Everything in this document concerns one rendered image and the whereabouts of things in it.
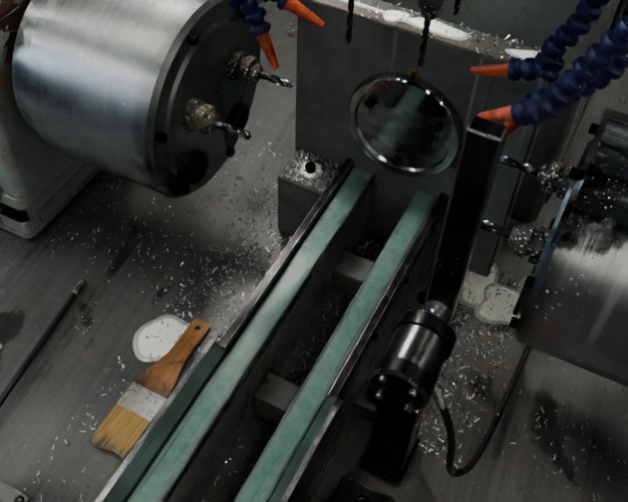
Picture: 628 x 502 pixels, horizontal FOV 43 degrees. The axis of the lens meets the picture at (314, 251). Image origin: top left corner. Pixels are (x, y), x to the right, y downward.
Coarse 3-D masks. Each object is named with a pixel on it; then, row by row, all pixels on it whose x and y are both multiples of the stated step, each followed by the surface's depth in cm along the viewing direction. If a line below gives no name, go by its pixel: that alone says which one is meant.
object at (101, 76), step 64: (64, 0) 87; (128, 0) 86; (192, 0) 87; (64, 64) 87; (128, 64) 84; (192, 64) 87; (256, 64) 95; (64, 128) 91; (128, 128) 86; (192, 128) 90
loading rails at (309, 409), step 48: (336, 192) 104; (336, 240) 100; (432, 240) 104; (288, 288) 93; (336, 288) 107; (384, 288) 94; (240, 336) 89; (288, 336) 97; (336, 336) 89; (384, 336) 97; (192, 384) 84; (240, 384) 86; (288, 384) 93; (336, 384) 84; (144, 432) 79; (192, 432) 81; (240, 432) 93; (288, 432) 82; (336, 432) 87; (144, 480) 78; (192, 480) 83; (288, 480) 77
